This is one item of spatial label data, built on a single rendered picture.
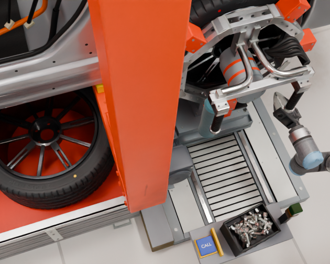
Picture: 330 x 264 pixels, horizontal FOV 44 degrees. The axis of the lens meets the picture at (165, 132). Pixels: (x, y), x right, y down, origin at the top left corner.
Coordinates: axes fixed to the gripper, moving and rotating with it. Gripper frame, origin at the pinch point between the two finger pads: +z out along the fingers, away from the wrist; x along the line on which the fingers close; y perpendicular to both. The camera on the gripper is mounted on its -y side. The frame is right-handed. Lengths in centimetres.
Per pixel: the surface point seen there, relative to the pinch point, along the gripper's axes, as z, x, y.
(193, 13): 17, 6, -62
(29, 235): -21, -107, -69
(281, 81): -11.8, 14.0, -33.9
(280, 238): -59, -28, -1
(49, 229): -21, -100, -63
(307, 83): -13.9, 19.9, -23.9
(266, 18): 7, 23, -45
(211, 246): -53, -48, -24
